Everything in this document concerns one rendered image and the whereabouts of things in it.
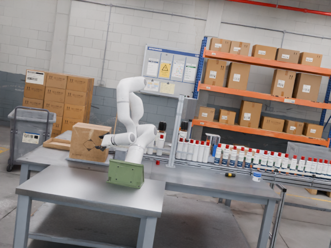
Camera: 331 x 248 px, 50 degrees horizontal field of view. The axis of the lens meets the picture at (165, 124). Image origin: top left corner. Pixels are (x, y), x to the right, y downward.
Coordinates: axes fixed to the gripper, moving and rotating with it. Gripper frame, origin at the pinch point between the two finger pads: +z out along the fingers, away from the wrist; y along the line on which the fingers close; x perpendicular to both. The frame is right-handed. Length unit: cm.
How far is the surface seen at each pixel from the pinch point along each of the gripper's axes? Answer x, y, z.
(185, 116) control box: -55, 59, -34
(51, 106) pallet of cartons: -138, 206, 310
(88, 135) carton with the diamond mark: -7.8, 15.3, 23.6
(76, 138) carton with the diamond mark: -4.2, 11.1, 32.4
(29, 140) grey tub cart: -85, 86, 232
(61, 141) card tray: -32, 32, 89
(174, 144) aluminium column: -68, 40, -20
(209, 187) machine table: -71, -4, -61
